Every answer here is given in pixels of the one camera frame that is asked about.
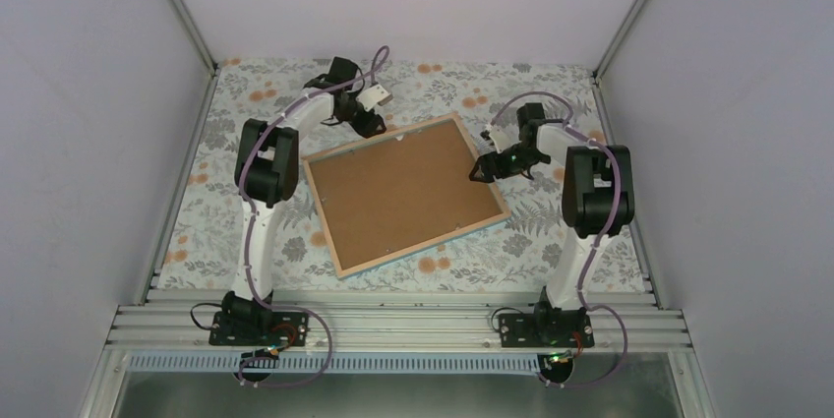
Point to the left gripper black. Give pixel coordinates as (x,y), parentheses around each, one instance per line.
(366,128)

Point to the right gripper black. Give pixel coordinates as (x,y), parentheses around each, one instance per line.
(485,160)

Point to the brown backing board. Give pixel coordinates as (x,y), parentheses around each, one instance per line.
(404,193)

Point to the wooden picture frame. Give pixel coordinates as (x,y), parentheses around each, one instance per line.
(423,249)

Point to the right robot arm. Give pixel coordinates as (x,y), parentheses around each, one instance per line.
(597,203)

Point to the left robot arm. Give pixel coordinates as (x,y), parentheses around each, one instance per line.
(267,174)

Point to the floral table mat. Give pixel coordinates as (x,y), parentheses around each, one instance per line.
(517,255)

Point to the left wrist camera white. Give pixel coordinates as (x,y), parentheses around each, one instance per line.
(373,96)

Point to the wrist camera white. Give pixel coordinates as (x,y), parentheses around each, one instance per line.
(498,140)
(373,96)

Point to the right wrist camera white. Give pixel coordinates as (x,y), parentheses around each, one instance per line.
(498,140)

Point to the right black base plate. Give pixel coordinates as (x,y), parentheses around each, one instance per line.
(568,329)

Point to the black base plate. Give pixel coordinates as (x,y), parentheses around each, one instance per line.
(279,329)
(568,329)

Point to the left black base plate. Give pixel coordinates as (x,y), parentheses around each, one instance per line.
(279,329)

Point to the aluminium mounting rail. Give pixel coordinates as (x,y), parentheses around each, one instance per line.
(366,321)

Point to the slotted cable duct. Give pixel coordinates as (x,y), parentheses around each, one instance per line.
(340,363)

